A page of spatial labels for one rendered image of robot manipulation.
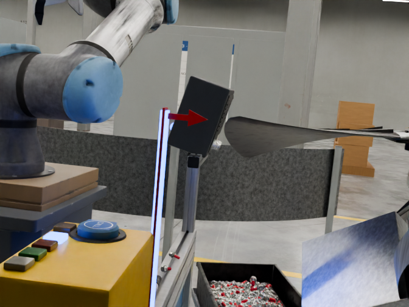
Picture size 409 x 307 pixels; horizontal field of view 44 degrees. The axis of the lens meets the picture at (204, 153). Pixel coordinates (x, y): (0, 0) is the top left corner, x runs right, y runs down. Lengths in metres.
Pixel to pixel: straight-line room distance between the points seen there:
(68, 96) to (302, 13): 4.39
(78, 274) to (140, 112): 6.82
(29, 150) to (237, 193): 1.80
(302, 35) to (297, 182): 2.54
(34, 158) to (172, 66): 6.16
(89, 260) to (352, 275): 0.39
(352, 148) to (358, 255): 8.22
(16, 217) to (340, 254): 0.49
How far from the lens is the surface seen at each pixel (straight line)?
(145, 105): 7.18
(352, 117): 8.88
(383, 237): 0.72
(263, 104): 6.83
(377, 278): 0.69
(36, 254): 0.44
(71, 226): 0.52
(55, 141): 2.78
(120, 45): 1.02
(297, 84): 5.08
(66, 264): 0.44
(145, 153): 2.57
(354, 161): 8.95
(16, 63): 0.94
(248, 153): 0.83
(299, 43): 5.11
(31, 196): 0.88
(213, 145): 1.34
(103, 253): 0.46
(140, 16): 1.12
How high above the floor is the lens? 1.22
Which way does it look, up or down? 7 degrees down
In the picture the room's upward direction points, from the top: 5 degrees clockwise
